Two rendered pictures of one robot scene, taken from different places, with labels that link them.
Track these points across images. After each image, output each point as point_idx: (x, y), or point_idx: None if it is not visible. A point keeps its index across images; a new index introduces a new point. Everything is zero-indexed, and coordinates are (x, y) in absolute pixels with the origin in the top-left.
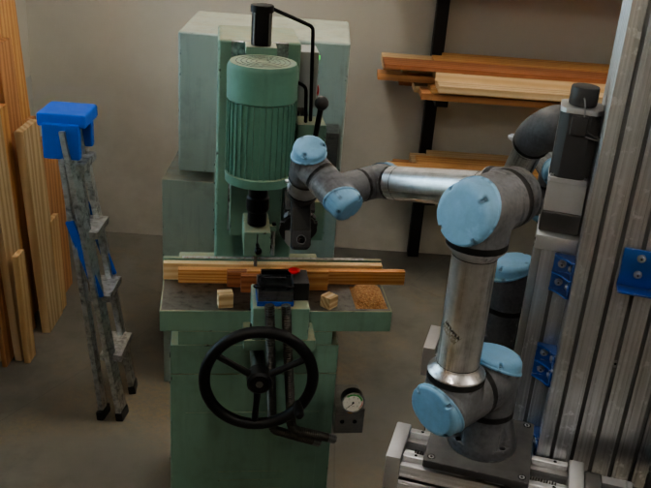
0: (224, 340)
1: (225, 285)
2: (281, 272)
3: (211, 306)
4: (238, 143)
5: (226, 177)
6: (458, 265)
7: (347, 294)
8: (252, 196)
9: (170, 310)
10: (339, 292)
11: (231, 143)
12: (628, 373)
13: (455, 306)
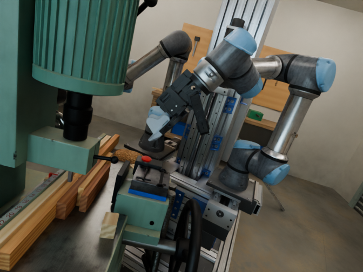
0: (199, 245)
1: (58, 220)
2: (127, 168)
3: (105, 244)
4: (108, 33)
5: (74, 86)
6: (310, 103)
7: (121, 162)
8: (85, 105)
9: None
10: (116, 164)
11: (95, 32)
12: (229, 133)
13: (301, 123)
